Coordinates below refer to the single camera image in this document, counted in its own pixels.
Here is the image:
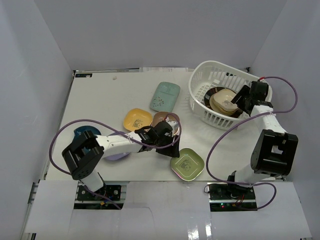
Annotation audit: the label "white plastic basket bin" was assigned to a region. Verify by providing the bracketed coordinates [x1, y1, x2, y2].
[188, 60, 259, 130]

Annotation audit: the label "yellow square panda plate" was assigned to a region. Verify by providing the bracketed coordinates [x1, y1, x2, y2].
[123, 108, 153, 132]

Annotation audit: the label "purple square panda plate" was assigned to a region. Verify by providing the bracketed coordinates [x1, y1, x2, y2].
[104, 152, 130, 161]

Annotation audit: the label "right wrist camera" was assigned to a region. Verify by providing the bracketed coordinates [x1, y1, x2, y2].
[257, 77, 266, 82]

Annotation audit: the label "cream square panda plate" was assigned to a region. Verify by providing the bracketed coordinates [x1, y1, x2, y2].
[210, 89, 239, 113]

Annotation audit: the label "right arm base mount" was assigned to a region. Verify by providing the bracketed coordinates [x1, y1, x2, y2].
[203, 183, 258, 212]

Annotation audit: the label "dark blue leaf dish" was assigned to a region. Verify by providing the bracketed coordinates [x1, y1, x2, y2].
[73, 125, 101, 140]

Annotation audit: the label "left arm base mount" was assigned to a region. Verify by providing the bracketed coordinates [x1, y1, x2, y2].
[73, 184, 124, 210]

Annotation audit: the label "round black rimmed plate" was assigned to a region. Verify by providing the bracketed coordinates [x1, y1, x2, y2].
[204, 87, 243, 118]

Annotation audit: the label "black label sticker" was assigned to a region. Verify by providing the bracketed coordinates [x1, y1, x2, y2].
[74, 73, 93, 78]

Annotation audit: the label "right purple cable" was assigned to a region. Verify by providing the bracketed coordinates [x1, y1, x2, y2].
[205, 76, 300, 210]

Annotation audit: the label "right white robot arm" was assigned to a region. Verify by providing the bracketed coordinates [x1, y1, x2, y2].
[225, 80, 299, 200]

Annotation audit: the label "papers at table back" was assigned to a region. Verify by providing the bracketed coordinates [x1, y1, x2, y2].
[139, 67, 194, 73]

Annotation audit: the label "brown square plate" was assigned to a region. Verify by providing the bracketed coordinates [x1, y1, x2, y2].
[151, 111, 180, 136]

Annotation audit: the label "green square panda plate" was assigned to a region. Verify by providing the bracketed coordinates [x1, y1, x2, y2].
[170, 147, 205, 182]

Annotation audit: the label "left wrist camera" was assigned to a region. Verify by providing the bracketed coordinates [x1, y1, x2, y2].
[166, 119, 178, 130]

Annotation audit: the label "orange square panda plate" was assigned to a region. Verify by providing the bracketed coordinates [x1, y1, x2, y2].
[209, 96, 239, 116]

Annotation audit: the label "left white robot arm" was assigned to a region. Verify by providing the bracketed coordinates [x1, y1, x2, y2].
[62, 119, 180, 200]

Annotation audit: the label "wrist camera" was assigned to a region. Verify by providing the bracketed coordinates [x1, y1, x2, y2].
[257, 77, 266, 82]
[166, 119, 178, 130]

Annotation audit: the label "teal rectangular plate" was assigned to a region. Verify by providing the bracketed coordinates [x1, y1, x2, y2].
[149, 81, 181, 112]

